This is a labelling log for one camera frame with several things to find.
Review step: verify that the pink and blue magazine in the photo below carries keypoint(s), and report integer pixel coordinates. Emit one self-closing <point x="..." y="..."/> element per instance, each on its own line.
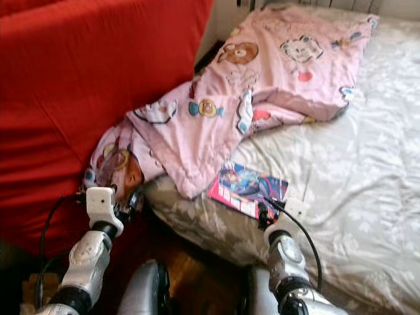
<point x="243" y="185"/>

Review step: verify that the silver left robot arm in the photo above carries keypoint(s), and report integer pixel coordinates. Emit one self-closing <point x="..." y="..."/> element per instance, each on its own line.
<point x="88" y="262"/>

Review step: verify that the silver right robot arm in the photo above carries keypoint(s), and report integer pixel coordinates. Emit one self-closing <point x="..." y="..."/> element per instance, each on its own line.
<point x="289" y="256"/>

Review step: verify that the pink princess print pillow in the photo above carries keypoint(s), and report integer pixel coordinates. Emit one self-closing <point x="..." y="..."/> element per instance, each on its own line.
<point x="111" y="164"/>

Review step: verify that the grey right robot leg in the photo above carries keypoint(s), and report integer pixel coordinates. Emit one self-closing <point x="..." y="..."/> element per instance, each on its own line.
<point x="262" y="298"/>

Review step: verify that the grey robot leg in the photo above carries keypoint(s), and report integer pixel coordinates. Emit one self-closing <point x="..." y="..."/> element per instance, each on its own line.
<point x="144" y="292"/>
<point x="262" y="298"/>

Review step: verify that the grey left robot leg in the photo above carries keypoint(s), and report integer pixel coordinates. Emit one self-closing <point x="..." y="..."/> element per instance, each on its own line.
<point x="144" y="292"/>

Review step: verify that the bed with beige floral sheet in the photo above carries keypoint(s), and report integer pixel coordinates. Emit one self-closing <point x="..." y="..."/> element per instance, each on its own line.
<point x="354" y="151"/>

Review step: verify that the large red covered mattress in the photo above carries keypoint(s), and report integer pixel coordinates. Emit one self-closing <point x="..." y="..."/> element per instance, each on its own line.
<point x="65" y="98"/>

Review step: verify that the brown cardboard piece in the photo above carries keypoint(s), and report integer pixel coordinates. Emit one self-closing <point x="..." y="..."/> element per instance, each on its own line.
<point x="39" y="289"/>

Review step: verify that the pink cartoon print blanket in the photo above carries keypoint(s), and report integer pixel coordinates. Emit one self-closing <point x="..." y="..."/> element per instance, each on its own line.
<point x="282" y="72"/>

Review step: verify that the red cushion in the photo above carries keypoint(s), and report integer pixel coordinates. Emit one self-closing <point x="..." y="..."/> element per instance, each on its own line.
<point x="33" y="5"/>

